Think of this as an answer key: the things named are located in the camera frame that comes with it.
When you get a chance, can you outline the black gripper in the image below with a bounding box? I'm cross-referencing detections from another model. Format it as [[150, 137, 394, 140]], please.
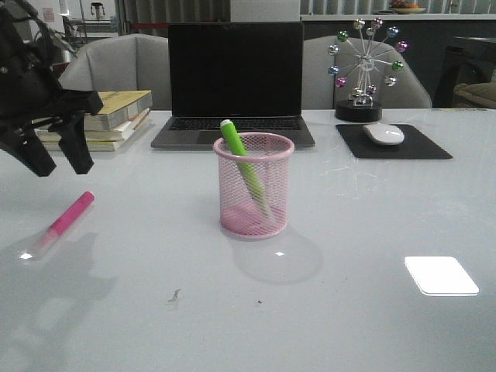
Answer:
[[1, 1, 103, 177]]

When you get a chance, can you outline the right grey armchair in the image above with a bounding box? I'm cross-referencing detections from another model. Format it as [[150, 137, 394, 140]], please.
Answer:
[[302, 36, 432, 109]]

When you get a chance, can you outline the cream book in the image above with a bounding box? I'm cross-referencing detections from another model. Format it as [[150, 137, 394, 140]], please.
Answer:
[[40, 115, 152, 152], [36, 108, 150, 141]]

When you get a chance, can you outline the fruit bowl on counter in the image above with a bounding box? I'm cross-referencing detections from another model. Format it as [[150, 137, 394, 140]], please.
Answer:
[[389, 0, 425, 15]]

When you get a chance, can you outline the grey armchair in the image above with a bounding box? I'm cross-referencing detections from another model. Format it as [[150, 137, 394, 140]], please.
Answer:
[[302, 36, 432, 109], [59, 33, 172, 110]]

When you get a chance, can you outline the left grey armchair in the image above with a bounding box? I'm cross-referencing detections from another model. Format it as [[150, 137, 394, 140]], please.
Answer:
[[59, 33, 172, 110]]

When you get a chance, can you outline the middle cream book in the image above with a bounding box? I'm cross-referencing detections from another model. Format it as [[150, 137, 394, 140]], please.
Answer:
[[36, 108, 150, 141]]

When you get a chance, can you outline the green highlighter pen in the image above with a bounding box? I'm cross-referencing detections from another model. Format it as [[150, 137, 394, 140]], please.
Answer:
[[220, 119, 273, 219]]

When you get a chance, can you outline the black mouse pad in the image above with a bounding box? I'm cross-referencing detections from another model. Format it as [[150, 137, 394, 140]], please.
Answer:
[[335, 123, 453, 160]]

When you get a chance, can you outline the grey laptop computer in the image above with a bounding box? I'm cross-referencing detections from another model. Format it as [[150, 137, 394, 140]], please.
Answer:
[[151, 22, 315, 150]]

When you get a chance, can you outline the bottom cream book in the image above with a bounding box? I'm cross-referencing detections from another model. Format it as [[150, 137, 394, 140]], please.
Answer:
[[40, 115, 152, 152]]

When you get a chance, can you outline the white computer mouse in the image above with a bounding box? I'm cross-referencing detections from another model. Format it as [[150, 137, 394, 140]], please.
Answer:
[[363, 123, 405, 146]]

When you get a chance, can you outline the ferris wheel desk ornament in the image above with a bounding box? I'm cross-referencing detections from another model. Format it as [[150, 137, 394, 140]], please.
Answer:
[[327, 17, 387, 123]]

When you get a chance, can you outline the dark side table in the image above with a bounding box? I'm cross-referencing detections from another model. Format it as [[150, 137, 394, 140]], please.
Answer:
[[433, 36, 495, 109]]

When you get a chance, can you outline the top yellow book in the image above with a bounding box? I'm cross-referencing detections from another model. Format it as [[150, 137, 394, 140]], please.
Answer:
[[84, 90, 153, 131]]

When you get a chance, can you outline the pink mesh pen holder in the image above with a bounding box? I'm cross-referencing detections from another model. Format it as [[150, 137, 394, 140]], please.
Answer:
[[213, 133, 295, 239]]

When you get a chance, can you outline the pink highlighter pen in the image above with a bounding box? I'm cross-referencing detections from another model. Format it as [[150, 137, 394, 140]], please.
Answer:
[[29, 191, 95, 260]]

